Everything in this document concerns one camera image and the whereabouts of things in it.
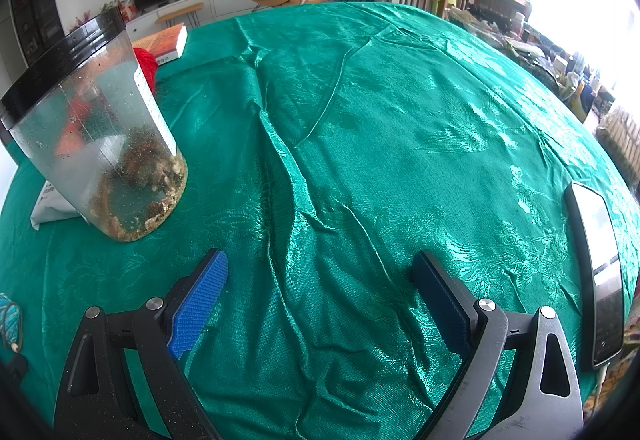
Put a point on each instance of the pile of household clutter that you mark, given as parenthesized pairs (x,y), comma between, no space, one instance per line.
(540,49)

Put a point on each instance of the wooden bench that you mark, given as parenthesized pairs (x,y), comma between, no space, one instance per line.
(180,9)

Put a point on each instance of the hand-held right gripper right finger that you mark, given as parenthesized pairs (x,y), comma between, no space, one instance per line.
(440,305)

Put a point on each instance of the black smartphone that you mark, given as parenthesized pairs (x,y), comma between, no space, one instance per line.
(600,270)

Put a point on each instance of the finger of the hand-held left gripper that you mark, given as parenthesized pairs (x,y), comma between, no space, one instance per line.
(14,366)

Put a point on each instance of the green patterned tablecloth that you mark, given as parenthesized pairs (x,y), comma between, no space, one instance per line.
(375,144)

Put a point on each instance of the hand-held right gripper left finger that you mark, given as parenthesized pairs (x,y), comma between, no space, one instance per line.
(200,300)

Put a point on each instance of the dark display cabinet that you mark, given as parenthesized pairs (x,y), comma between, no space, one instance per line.
(35,4)

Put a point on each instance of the beige radiator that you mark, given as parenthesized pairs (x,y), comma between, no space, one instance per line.
(620,139)

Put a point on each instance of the bushy green potted plant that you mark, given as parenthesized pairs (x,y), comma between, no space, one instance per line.
(112,7)

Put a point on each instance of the red flower arrangement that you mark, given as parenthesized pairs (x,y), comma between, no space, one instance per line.
(82,19)

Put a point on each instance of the red yarn ball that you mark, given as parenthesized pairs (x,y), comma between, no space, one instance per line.
(145,62)

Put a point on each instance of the clear jar with black lid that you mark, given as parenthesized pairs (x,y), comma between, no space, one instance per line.
(100,154)

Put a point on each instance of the orange book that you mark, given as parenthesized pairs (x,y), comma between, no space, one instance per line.
(162,39)

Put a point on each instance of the white grey plastic packet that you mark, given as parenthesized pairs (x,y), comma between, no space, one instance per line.
(47,207)

